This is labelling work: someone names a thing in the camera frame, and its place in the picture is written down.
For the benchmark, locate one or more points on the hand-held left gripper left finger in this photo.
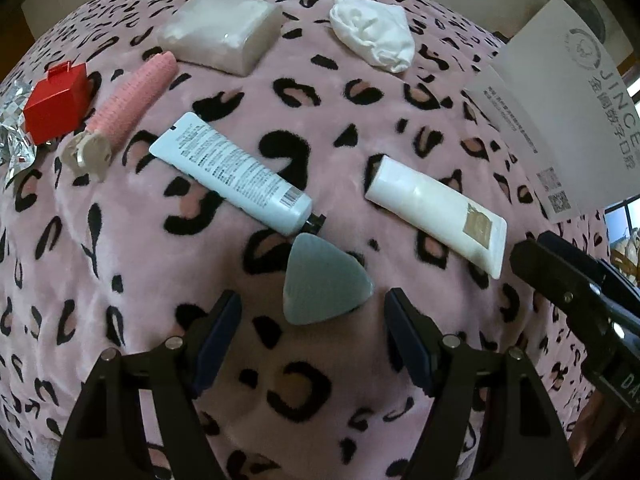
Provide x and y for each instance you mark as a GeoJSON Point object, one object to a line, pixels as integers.
{"type": "Point", "coordinates": [216, 347]}

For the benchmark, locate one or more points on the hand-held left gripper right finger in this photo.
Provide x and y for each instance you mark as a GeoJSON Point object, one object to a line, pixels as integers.
{"type": "Point", "coordinates": [412, 345]}

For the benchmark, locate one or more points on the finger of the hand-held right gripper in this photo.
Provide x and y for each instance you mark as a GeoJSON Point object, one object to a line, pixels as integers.
{"type": "Point", "coordinates": [575, 250]}
{"type": "Point", "coordinates": [545, 270]}

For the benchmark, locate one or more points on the grey triangular sponge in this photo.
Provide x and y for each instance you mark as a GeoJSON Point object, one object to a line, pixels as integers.
{"type": "Point", "coordinates": [320, 280]}

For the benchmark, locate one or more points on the white cream tube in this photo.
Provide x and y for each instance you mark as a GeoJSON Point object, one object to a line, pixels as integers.
{"type": "Point", "coordinates": [435, 210]}

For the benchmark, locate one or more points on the white cardboard box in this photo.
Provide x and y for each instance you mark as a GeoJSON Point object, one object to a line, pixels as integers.
{"type": "Point", "coordinates": [560, 110]}

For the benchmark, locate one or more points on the window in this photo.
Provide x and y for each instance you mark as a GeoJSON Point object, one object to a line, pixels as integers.
{"type": "Point", "coordinates": [622, 230]}

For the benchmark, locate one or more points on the pink leopard print blanket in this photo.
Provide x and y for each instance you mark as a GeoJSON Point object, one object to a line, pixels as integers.
{"type": "Point", "coordinates": [150, 240]}

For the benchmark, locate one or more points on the light blue cream tube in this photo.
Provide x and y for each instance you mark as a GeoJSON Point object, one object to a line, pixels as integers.
{"type": "Point", "coordinates": [225, 170]}

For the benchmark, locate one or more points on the dark standing fan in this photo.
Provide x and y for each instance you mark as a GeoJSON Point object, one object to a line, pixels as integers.
{"type": "Point", "coordinates": [580, 5]}

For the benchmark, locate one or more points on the pink hair roller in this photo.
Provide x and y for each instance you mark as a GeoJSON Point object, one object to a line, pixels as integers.
{"type": "Point", "coordinates": [135, 95]}

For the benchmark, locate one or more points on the red box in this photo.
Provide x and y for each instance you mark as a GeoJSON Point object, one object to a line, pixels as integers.
{"type": "Point", "coordinates": [55, 105]}

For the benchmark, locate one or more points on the crumpled white cloth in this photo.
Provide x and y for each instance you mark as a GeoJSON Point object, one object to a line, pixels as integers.
{"type": "Point", "coordinates": [372, 27]}

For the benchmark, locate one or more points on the silver foil wrapper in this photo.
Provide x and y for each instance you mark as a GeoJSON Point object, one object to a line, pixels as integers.
{"type": "Point", "coordinates": [12, 130]}

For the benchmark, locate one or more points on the white tissue pack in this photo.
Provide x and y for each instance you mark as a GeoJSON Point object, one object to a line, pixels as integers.
{"type": "Point", "coordinates": [220, 35]}

